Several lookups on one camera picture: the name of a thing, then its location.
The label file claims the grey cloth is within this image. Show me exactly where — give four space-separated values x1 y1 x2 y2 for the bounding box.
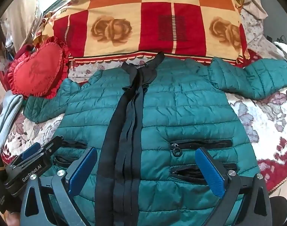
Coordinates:
0 91 24 147

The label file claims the pale cloth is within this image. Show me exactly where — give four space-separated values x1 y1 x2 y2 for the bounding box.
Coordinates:
0 0 53 50

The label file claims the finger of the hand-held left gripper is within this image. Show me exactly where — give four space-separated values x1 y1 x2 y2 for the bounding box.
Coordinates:
16 135 64 167
10 142 42 167

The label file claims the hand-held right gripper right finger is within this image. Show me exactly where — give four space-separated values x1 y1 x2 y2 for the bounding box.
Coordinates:
194 147 273 226

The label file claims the teal puffer jacket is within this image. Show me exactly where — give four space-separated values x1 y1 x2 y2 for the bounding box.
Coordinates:
23 51 287 226

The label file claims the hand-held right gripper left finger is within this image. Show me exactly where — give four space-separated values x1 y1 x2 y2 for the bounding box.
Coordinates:
21 146 98 226

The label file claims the red cream rose-print blanket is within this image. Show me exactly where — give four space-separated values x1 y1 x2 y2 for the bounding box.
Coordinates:
33 0 249 64

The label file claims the red heart-shaped pillow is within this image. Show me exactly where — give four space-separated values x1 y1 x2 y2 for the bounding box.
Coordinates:
7 36 71 99

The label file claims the floral bedsheet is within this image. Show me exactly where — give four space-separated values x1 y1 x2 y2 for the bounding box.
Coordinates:
0 2 287 193

